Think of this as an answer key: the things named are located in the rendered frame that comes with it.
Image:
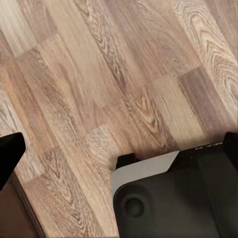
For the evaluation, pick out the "bench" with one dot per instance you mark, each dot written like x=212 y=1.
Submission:
x=17 y=217

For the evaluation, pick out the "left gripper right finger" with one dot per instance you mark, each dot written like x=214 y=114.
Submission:
x=230 y=148

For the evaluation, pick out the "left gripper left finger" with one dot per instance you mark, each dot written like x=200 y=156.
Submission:
x=12 y=148

